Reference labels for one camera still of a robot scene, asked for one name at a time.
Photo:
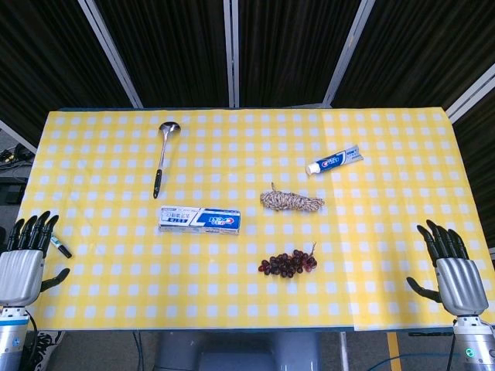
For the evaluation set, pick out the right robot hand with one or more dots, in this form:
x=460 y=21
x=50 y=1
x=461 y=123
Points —
x=458 y=278

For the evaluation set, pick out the yellow white checkered tablecloth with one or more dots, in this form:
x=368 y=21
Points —
x=247 y=220

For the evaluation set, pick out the blue white toothpaste box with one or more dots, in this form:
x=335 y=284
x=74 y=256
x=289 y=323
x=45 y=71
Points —
x=200 y=221

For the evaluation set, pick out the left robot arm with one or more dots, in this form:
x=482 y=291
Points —
x=11 y=336

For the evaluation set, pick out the black marker pen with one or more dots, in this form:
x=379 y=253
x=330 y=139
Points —
x=60 y=246

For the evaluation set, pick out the bunch of purple grapes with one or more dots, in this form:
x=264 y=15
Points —
x=288 y=263

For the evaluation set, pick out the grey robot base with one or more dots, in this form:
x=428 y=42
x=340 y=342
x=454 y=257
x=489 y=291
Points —
x=236 y=349

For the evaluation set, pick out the blue white toothpaste tube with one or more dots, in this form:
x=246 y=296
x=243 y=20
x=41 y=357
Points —
x=335 y=162

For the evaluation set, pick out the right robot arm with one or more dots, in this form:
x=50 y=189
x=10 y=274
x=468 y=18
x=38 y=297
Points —
x=473 y=344

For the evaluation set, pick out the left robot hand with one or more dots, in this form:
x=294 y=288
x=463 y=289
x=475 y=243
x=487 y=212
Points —
x=19 y=266

